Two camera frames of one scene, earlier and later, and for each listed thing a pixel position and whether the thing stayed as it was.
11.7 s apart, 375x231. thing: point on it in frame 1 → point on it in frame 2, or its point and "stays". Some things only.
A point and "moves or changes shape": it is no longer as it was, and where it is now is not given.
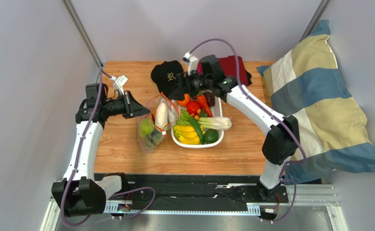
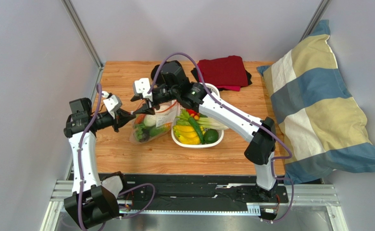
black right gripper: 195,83 → 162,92
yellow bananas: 187,134 stays
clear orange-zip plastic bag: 152,127 moves or changes shape
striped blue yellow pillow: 305,81 stays
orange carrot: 203,101 moves or changes shape
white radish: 161,115 → 150,120
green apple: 146,127 → 155,132
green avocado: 211,135 stays
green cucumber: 195,123 stays
